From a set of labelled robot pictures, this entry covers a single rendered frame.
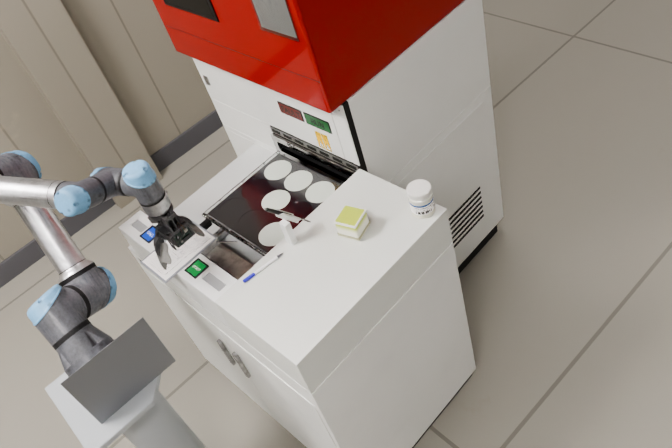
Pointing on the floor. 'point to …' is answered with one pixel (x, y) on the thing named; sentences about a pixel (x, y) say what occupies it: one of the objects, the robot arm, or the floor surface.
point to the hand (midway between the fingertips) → (183, 251)
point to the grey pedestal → (127, 420)
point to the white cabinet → (356, 367)
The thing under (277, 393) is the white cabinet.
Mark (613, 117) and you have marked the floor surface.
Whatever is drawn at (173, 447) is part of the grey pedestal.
